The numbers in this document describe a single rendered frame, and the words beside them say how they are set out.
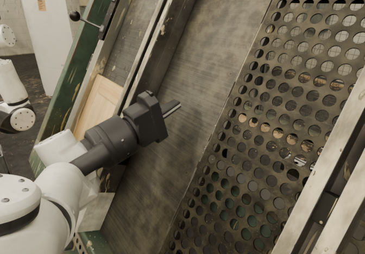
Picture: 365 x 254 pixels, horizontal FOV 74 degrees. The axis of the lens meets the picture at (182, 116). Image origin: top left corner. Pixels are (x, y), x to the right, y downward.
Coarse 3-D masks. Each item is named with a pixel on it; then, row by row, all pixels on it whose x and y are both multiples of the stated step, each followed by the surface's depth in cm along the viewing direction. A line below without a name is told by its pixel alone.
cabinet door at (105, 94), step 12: (96, 84) 91; (108, 84) 85; (96, 96) 90; (108, 96) 83; (84, 108) 94; (96, 108) 88; (108, 108) 82; (84, 120) 91; (96, 120) 86; (84, 132) 90
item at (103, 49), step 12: (120, 0) 89; (120, 12) 91; (120, 24) 92; (108, 36) 91; (96, 48) 94; (108, 48) 92; (96, 60) 91; (96, 72) 93; (84, 84) 94; (84, 96) 93; (72, 108) 96; (72, 120) 94; (72, 132) 95
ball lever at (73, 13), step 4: (72, 12) 87; (76, 12) 87; (72, 16) 87; (76, 16) 87; (72, 20) 88; (76, 20) 88; (84, 20) 89; (92, 24) 90; (96, 24) 90; (100, 28) 90
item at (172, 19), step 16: (160, 0) 64; (176, 0) 62; (192, 0) 65; (160, 16) 65; (176, 16) 63; (160, 32) 62; (176, 32) 65; (144, 48) 65; (160, 48) 64; (144, 64) 63; (160, 64) 65; (128, 80) 66; (144, 80) 64; (160, 80) 67; (128, 96) 64; (128, 160) 69; (112, 176) 68; (112, 192) 70; (96, 208) 68; (80, 224) 67; (96, 224) 70
